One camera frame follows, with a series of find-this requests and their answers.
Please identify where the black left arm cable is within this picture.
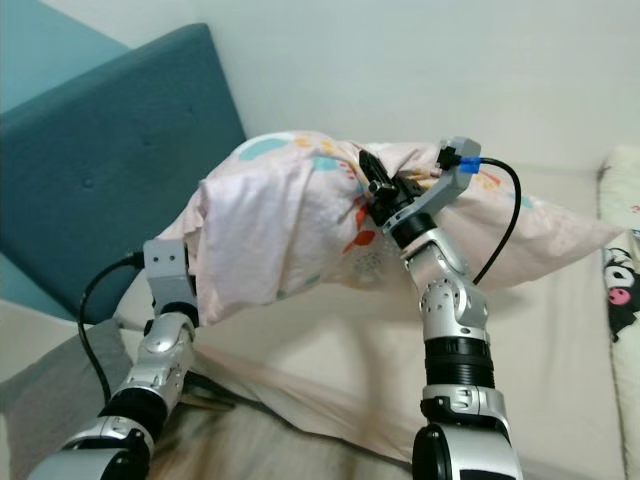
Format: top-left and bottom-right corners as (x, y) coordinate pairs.
(77, 252), (146, 419)

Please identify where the pink patterned pillow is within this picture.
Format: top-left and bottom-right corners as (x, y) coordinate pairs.
(117, 130), (627, 327)

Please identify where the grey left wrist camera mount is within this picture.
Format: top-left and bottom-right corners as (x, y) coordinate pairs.
(142, 237), (200, 311)

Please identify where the cream cartoon print pillow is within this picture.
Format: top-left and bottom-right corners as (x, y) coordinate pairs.
(597, 144), (640, 480)

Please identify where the cream bed sheet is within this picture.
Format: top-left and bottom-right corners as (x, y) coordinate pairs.
(112, 150), (640, 480)

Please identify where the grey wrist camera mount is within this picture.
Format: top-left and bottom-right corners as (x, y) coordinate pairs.
(402, 136), (483, 227)
(142, 237), (200, 311)

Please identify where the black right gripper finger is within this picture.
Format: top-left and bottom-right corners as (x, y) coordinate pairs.
(359, 148), (397, 197)

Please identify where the teal upholstered headboard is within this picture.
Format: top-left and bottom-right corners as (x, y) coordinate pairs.
(0, 22), (248, 324)

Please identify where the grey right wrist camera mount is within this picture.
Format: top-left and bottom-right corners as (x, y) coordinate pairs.
(402, 136), (483, 227)

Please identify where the black cable with blue plug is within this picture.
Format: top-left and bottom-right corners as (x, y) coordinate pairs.
(458, 154), (524, 287)

